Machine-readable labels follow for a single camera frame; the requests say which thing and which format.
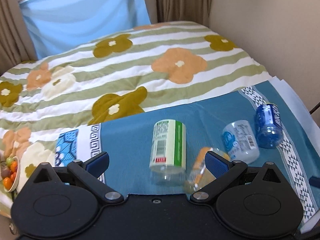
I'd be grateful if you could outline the blue patterned cloth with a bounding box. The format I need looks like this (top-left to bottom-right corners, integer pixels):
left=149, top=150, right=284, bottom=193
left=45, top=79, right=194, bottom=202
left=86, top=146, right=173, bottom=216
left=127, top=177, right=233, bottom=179
left=55, top=77, right=319, bottom=231

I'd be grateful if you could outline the light blue sheer curtain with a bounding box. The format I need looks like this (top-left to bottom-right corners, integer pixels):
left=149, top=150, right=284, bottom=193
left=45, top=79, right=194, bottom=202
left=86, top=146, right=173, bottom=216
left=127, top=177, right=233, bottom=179
left=20, top=0, right=150, bottom=59

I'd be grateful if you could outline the bowl of fruit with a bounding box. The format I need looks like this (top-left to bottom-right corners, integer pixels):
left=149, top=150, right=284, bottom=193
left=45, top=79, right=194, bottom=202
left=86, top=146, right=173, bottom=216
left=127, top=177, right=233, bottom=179
left=1, top=157, right=20, bottom=192

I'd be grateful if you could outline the green label plastic cup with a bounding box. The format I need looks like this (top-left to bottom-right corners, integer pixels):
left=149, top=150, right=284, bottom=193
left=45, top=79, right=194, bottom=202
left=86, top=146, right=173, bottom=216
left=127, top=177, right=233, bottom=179
left=149, top=119, right=186, bottom=186

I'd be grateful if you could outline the white label plastic cup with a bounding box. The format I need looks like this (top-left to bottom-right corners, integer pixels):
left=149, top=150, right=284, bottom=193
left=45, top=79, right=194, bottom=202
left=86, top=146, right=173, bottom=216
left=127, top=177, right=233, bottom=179
left=222, top=120, right=260, bottom=164

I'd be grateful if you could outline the left brown curtain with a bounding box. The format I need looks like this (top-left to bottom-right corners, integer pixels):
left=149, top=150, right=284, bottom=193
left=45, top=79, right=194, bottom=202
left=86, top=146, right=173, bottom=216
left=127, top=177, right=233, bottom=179
left=1, top=0, right=37, bottom=74

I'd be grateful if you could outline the floral striped quilt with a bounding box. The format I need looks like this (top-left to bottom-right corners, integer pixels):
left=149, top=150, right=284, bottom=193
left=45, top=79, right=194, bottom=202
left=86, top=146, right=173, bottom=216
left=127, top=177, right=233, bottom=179
left=0, top=21, right=273, bottom=215

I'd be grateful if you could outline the blue plastic cup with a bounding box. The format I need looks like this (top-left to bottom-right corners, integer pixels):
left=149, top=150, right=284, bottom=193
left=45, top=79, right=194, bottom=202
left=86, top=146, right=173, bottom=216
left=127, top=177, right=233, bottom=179
left=254, top=103, right=284, bottom=149

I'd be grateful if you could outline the right brown curtain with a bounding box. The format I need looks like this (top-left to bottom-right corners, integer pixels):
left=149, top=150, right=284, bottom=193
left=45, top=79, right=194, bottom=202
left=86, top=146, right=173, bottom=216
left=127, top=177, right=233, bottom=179
left=156, top=0, right=211, bottom=26

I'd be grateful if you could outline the brown curtain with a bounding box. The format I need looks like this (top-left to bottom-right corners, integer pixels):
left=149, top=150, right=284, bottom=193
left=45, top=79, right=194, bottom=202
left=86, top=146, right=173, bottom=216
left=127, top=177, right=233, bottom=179
left=156, top=0, right=211, bottom=26
left=1, top=0, right=37, bottom=74

